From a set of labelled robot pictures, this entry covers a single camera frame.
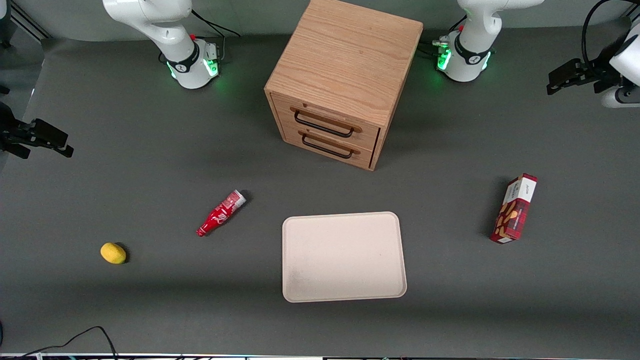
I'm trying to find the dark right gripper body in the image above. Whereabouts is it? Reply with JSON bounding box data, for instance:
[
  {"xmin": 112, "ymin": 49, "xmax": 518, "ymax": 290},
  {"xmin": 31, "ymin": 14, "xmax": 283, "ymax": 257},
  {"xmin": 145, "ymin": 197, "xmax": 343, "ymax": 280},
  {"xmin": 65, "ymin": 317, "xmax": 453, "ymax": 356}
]
[{"xmin": 0, "ymin": 101, "xmax": 32, "ymax": 152}]

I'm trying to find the red cookie box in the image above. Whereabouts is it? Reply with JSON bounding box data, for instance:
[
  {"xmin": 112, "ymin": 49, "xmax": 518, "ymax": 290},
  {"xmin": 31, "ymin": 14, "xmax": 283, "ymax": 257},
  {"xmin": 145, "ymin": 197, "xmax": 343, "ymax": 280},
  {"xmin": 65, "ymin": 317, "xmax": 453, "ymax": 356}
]
[{"xmin": 489, "ymin": 172, "xmax": 539, "ymax": 245}]

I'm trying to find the beige rectangular tray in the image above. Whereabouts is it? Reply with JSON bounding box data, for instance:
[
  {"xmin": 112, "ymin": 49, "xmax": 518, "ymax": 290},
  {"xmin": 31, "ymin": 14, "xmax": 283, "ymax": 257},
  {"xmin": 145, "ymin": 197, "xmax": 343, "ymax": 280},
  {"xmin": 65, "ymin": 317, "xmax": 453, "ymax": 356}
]
[{"xmin": 281, "ymin": 211, "xmax": 408, "ymax": 304}]

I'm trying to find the yellow lemon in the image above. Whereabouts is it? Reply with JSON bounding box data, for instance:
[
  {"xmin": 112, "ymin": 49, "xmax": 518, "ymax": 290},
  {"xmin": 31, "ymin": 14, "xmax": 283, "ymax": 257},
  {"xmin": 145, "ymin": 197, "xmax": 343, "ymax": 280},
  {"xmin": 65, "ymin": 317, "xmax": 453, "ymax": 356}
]
[{"xmin": 100, "ymin": 242, "xmax": 128, "ymax": 265}]

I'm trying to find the red cola bottle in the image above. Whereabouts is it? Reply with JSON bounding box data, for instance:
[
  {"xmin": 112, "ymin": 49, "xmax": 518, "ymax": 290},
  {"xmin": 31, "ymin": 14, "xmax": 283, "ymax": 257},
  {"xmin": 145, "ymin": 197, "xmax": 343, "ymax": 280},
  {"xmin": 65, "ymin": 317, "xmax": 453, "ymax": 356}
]
[{"xmin": 195, "ymin": 189, "xmax": 248, "ymax": 238}]

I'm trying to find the wooden drawer front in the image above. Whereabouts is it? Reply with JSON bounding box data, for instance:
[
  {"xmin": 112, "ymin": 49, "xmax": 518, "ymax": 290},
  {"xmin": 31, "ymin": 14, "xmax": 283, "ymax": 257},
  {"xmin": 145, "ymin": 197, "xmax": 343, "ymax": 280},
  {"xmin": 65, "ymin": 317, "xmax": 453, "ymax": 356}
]
[
  {"xmin": 281, "ymin": 124, "xmax": 376, "ymax": 169},
  {"xmin": 270, "ymin": 92, "xmax": 381, "ymax": 152}
]

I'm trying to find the wooden drawer cabinet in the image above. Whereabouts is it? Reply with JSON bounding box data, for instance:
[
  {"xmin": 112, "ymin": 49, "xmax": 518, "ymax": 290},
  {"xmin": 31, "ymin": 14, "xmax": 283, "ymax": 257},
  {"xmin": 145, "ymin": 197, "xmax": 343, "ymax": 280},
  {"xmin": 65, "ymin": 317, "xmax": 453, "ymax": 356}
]
[{"xmin": 264, "ymin": 0, "xmax": 424, "ymax": 172}]

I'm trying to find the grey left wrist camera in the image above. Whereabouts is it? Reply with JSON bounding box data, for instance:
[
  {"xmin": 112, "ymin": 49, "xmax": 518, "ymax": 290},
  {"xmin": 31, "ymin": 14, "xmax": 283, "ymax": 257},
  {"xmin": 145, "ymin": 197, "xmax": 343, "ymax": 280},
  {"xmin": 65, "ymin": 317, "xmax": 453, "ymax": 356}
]
[{"xmin": 601, "ymin": 84, "xmax": 640, "ymax": 109}]

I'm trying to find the black left arm base cable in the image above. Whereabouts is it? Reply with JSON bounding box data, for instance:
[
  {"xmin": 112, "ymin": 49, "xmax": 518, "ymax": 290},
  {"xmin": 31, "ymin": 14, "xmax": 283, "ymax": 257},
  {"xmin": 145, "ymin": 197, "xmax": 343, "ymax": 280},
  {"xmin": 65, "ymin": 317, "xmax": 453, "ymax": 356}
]
[{"xmin": 419, "ymin": 15, "xmax": 468, "ymax": 57}]

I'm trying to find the black arm base cable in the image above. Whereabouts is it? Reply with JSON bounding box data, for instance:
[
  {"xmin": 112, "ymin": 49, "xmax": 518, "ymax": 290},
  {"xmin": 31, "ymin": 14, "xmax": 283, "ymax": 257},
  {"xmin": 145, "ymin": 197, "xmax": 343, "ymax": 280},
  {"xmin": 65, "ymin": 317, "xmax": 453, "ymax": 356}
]
[
  {"xmin": 191, "ymin": 9, "xmax": 242, "ymax": 40},
  {"xmin": 419, "ymin": 15, "xmax": 468, "ymax": 57}
]

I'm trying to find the black floor cable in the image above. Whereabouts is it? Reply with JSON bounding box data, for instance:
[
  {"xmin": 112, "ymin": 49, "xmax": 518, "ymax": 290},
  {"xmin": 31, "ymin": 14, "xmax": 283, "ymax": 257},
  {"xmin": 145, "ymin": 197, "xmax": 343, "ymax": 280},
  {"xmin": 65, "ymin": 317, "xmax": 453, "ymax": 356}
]
[{"xmin": 0, "ymin": 325, "xmax": 119, "ymax": 360}]

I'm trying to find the black right arm base cable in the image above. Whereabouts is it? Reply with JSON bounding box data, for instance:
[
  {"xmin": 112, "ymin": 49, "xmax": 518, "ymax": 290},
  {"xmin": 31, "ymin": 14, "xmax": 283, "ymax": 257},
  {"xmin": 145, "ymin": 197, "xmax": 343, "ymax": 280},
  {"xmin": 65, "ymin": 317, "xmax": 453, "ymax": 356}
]
[{"xmin": 191, "ymin": 9, "xmax": 242, "ymax": 40}]

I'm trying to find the black metal drawer handle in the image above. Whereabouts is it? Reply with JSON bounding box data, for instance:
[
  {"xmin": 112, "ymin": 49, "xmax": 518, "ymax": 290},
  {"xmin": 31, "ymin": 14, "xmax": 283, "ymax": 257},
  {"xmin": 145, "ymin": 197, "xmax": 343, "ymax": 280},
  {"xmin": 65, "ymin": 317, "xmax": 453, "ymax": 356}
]
[
  {"xmin": 301, "ymin": 133, "xmax": 354, "ymax": 160},
  {"xmin": 293, "ymin": 110, "xmax": 355, "ymax": 139}
]

